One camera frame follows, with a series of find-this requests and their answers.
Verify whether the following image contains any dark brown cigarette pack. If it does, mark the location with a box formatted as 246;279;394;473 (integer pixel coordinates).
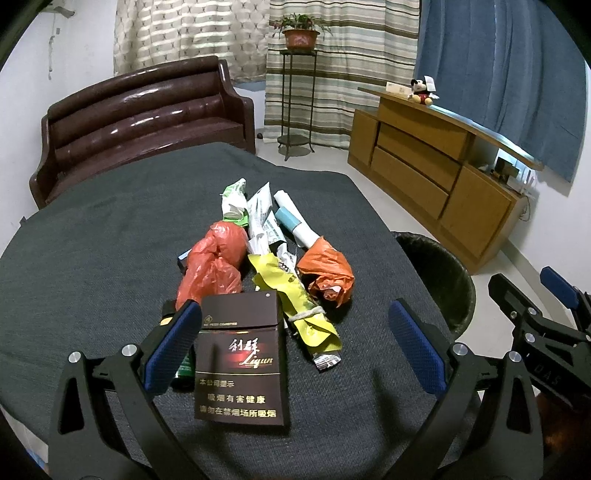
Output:
194;291;290;428

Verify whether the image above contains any yellow snack wrapper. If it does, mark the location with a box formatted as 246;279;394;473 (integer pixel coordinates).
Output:
249;253;342;372

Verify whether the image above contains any orange plastic bag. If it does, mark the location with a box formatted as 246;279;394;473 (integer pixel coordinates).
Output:
297;236;356;308

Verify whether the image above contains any red plastic bag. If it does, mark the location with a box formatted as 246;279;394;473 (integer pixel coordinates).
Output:
175;221;249;309

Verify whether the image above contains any white printed tube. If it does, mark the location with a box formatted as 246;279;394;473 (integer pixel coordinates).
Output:
246;183;287;255

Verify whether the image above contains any green white wrapper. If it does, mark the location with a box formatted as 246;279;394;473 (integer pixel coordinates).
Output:
221;178;249;227

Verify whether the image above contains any white blue toothpaste tube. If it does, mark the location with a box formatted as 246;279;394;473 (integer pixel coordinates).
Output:
273;190;320;249

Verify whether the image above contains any light blue toothpaste box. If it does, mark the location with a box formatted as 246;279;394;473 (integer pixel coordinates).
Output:
177;250;190;274

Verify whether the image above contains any black trash bin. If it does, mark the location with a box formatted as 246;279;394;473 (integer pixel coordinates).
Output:
392;232;477;338

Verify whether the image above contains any white router on shelf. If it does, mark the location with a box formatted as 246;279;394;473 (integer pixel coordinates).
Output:
507;168;536;195

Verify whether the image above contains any wooden sideboard cabinet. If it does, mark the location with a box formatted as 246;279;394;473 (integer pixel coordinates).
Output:
349;91;543;273

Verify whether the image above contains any dark grey tablecloth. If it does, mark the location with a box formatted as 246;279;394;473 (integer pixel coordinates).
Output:
1;143;446;479

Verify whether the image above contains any blue curtain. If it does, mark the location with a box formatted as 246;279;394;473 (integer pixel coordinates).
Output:
415;1;587;182

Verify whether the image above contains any Mickey Mouse plush toy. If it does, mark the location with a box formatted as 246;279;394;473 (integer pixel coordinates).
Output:
408;75;439;106

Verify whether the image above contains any small box on cabinet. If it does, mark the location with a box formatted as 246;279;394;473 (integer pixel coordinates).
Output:
386;82;413;99

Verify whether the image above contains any striped curtain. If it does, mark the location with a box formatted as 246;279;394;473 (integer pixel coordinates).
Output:
263;1;421;149

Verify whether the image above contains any dark brown leather sofa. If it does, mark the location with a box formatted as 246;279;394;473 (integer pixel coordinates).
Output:
29;55;256;209

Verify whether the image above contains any black metal plant stand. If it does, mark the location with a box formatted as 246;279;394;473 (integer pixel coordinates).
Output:
276;48;320;162

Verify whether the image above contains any potted plant terracotta pot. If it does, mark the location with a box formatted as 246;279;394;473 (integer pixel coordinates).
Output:
270;13;331;53

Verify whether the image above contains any beige patterned curtain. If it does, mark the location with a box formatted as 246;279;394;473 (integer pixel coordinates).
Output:
113;0;270;82

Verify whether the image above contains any dark picture frame on shelf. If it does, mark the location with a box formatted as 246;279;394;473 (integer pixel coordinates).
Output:
492;156;520;184

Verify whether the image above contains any wall air conditioner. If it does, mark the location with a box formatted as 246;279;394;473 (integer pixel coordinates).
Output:
41;0;75;19

